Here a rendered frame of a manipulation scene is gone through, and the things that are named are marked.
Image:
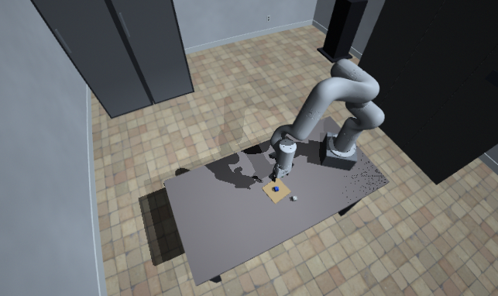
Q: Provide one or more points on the beige flat mat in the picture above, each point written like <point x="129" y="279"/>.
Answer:
<point x="276" y="196"/>

